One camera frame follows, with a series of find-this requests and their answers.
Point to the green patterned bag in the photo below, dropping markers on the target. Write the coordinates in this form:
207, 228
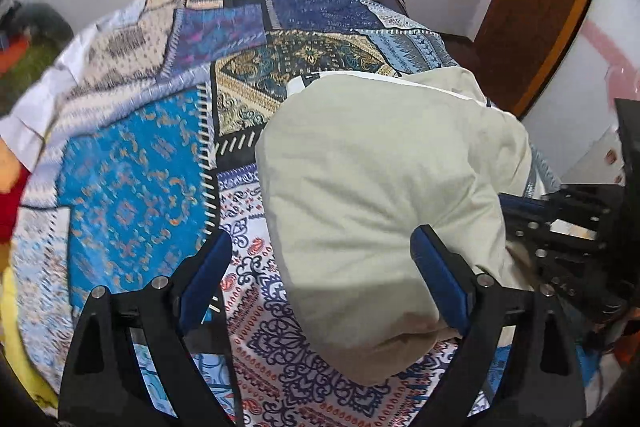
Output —
35, 67

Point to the orange cloth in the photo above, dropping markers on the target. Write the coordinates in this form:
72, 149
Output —
12, 54

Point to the blue patchwork bedspread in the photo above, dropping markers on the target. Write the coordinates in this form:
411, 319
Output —
130, 167

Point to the white bed sheet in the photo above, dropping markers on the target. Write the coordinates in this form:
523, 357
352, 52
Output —
30, 117

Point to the red floral blanket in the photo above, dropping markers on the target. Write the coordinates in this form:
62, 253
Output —
10, 207

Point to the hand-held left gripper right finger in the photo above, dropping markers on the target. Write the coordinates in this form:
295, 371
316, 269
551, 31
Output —
442, 282

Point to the dark cushion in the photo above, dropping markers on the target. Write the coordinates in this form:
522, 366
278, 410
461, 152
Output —
392, 2

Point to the white and beige jacket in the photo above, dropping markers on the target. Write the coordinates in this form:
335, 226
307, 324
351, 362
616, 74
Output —
360, 187

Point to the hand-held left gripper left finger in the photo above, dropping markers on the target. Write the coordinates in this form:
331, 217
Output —
207, 277

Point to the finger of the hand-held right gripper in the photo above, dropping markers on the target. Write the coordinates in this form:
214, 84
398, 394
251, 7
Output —
525, 209
525, 241

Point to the yellow blanket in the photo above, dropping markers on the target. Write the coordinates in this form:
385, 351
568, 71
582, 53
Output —
20, 342

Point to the pile of mixed clothes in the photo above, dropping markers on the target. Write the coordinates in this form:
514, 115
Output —
20, 12

